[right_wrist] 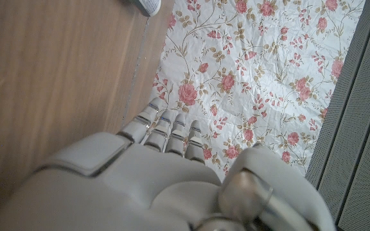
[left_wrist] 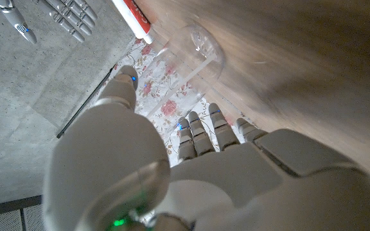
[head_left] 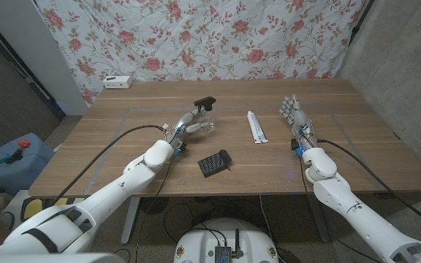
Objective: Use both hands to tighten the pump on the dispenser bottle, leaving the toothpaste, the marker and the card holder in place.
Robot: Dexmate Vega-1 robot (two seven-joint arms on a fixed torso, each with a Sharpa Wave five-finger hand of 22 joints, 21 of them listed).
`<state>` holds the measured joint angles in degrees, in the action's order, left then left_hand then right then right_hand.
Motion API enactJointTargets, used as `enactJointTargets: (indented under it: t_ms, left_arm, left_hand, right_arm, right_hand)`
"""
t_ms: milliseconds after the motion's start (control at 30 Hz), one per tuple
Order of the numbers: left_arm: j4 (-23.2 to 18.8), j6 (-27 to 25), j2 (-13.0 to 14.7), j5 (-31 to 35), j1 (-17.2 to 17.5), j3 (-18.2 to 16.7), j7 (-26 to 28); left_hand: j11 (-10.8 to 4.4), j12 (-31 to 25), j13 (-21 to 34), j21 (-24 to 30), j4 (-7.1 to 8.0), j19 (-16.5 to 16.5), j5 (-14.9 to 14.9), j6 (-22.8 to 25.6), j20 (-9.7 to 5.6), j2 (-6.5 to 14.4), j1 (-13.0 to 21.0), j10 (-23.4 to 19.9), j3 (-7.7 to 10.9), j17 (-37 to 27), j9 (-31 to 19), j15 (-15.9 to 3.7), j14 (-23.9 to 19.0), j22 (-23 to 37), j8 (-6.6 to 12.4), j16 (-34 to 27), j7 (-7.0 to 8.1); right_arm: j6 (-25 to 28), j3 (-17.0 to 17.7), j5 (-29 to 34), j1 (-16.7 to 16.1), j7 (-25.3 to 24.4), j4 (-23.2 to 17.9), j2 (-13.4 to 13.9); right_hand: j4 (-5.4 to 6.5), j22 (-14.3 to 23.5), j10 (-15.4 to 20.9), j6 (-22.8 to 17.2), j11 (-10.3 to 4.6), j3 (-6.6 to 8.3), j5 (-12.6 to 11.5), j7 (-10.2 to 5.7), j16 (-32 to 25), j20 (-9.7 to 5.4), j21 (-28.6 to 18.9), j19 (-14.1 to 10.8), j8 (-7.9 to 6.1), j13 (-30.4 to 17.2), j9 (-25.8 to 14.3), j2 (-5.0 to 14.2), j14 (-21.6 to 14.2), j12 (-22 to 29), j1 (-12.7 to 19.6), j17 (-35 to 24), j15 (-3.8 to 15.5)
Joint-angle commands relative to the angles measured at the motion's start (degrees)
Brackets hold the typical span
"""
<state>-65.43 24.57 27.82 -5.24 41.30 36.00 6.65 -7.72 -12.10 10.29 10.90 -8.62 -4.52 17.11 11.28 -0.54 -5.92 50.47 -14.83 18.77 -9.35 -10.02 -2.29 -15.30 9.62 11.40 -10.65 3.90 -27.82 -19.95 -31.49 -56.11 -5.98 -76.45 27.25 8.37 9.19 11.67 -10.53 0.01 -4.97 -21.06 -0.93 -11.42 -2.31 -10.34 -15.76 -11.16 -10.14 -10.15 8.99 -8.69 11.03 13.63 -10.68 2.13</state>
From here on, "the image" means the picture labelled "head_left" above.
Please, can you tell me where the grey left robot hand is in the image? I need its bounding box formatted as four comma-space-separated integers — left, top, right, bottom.
167, 105, 215, 153

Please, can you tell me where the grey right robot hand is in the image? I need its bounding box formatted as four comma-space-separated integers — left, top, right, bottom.
278, 94, 319, 153

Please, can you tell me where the clear spray bottle black pump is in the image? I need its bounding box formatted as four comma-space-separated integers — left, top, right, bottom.
193, 96, 218, 134

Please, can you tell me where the white toothpaste tube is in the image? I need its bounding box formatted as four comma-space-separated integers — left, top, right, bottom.
246, 110, 270, 145

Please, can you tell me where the white power strip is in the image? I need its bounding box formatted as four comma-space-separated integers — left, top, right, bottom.
102, 75, 134, 90

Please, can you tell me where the black round fan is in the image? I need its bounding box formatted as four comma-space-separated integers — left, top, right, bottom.
140, 197, 170, 216

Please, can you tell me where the floral backdrop cloth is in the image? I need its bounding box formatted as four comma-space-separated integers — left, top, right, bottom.
34, 0, 365, 105

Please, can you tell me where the grey table leg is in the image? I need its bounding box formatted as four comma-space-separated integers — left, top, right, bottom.
305, 194, 331, 244

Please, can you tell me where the white table leg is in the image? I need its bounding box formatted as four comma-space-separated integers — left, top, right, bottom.
120, 197, 141, 245

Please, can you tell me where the black pole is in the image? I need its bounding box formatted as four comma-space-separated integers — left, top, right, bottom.
348, 0, 376, 47

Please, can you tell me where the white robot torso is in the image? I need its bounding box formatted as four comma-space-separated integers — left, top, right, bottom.
173, 218, 280, 263

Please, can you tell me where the black antenna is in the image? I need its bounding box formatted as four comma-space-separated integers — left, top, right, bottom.
234, 229, 244, 259

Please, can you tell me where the grey computer module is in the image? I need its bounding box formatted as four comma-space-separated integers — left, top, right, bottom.
214, 245, 232, 263

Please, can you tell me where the blue storage box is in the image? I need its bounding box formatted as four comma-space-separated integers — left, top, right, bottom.
0, 132, 56, 197

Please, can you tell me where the yellow black object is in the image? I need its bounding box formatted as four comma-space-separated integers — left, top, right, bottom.
20, 197, 69, 222

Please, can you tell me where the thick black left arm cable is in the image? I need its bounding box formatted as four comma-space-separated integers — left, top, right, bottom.
48, 124, 168, 207

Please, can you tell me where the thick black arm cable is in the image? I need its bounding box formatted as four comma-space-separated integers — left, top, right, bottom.
317, 138, 421, 232
48, 124, 168, 207

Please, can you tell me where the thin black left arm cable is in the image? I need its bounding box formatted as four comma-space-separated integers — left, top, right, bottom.
133, 153, 178, 263

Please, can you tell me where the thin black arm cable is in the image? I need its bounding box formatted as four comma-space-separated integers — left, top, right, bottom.
298, 156, 382, 263
133, 153, 178, 263

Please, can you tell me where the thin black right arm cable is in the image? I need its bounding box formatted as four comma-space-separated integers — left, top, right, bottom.
298, 156, 382, 263

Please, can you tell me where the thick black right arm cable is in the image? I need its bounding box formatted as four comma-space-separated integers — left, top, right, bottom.
317, 138, 421, 232

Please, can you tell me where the teal handled black brush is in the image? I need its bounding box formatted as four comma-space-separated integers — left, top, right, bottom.
0, 148, 24, 166

